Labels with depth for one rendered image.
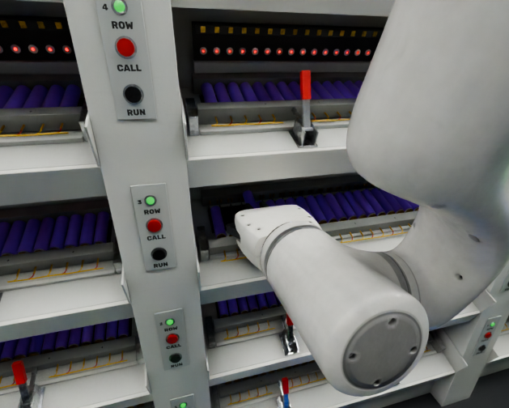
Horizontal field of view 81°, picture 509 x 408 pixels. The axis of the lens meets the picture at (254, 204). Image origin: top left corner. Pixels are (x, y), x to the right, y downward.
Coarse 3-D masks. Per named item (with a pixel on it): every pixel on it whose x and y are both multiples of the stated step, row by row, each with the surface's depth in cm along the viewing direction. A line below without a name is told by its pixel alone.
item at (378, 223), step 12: (384, 216) 55; (396, 216) 55; (408, 216) 56; (324, 228) 52; (336, 228) 52; (348, 228) 52; (360, 228) 53; (372, 228) 54; (384, 228) 55; (216, 240) 48; (228, 240) 48; (216, 252) 48; (228, 252) 49
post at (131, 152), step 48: (144, 0) 28; (96, 48) 29; (96, 96) 31; (96, 144) 32; (144, 144) 34; (192, 240) 40; (144, 288) 41; (192, 288) 43; (144, 336) 45; (192, 336) 47; (192, 384) 52
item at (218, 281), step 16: (304, 176) 60; (320, 176) 61; (336, 192) 62; (352, 192) 63; (192, 208) 55; (208, 224) 53; (368, 240) 54; (384, 240) 54; (400, 240) 54; (208, 256) 47; (240, 256) 49; (208, 272) 46; (224, 272) 46; (240, 272) 47; (256, 272) 47; (208, 288) 44; (224, 288) 45; (240, 288) 46; (256, 288) 48
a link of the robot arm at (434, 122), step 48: (432, 0) 12; (480, 0) 11; (384, 48) 15; (432, 48) 12; (480, 48) 11; (384, 96) 15; (432, 96) 13; (480, 96) 12; (384, 144) 15; (432, 144) 14; (480, 144) 13; (432, 192) 15; (480, 192) 15; (432, 240) 25; (480, 240) 19; (432, 288) 25; (480, 288) 23
